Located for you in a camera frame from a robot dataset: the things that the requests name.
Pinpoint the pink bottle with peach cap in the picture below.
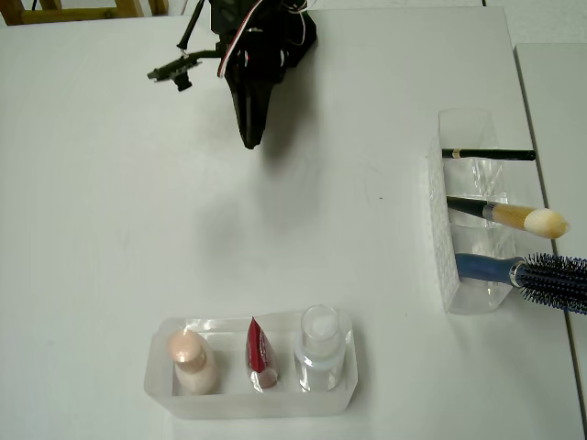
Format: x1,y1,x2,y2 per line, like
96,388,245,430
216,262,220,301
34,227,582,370
165,328,219,396

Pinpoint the white neighbouring table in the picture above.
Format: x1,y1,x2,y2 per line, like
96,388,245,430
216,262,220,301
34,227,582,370
513,43,587,440

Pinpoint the frosted plastic tray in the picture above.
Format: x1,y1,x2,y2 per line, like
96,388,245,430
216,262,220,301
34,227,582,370
143,309,360,421

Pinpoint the black camera cable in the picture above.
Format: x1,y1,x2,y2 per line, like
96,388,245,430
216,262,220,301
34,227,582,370
176,0,207,51

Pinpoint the blue round hair brush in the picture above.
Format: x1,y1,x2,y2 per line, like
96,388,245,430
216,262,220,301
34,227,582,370
454,251,587,316

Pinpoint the white red servo wire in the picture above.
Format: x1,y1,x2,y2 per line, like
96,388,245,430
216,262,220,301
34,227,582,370
217,8,258,79

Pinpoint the clear acrylic organizer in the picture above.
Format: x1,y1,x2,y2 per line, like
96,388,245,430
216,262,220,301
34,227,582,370
426,107,519,316

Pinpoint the makeup brush with tan bristles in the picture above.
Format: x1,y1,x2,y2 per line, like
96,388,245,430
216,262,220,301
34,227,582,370
445,195,570,239

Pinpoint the wooden frame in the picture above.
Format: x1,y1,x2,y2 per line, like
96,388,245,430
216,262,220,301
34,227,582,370
0,0,171,27

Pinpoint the red cosmetic tube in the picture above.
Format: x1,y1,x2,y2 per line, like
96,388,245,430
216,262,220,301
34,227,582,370
245,315,281,393

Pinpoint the black cosmetic pencil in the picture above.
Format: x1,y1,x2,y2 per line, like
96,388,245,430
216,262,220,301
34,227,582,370
441,147,537,161

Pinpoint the clear bottle with clear cap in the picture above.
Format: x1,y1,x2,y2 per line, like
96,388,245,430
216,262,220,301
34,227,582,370
293,304,346,393

